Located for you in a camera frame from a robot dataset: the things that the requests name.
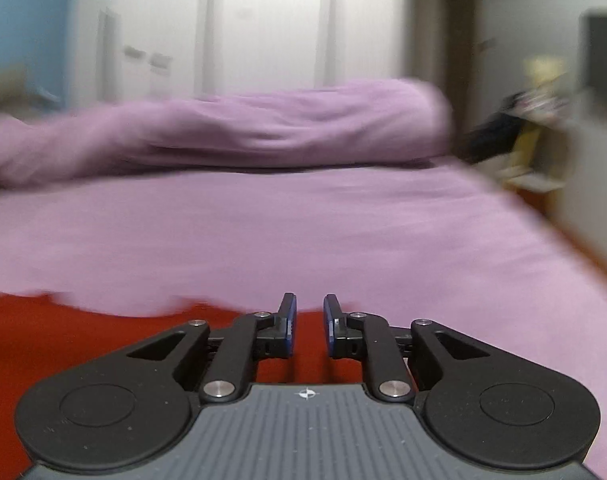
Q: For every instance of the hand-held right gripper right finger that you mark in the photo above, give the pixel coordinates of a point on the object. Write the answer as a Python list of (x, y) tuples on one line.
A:
[(331, 325)]

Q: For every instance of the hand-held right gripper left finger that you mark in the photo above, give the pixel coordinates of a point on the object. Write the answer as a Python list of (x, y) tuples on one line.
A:
[(287, 325)]

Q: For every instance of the red button cardigan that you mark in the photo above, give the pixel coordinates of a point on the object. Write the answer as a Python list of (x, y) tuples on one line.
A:
[(83, 350)]

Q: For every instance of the purple bed sheet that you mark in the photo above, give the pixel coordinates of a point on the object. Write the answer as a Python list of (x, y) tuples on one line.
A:
[(303, 230)]

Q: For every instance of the purple duvet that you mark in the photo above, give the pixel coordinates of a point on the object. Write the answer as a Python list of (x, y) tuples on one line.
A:
[(233, 125)]

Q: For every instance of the dark cloth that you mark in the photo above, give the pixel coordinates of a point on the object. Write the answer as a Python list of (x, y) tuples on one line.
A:
[(493, 130)]

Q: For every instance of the yellow metal shelf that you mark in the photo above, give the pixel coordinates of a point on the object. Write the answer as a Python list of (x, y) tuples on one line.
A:
[(533, 150)]

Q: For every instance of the white wardrobe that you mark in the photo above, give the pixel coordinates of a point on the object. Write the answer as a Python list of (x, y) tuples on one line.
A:
[(243, 30)]

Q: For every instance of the cream cone-shaped ornament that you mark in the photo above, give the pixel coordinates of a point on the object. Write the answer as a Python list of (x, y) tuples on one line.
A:
[(544, 74)]

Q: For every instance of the brown door frame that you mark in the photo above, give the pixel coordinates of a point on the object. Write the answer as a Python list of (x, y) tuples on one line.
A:
[(456, 50)]

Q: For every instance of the dark wall panel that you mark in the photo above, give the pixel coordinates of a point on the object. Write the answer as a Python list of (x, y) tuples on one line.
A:
[(603, 50)]

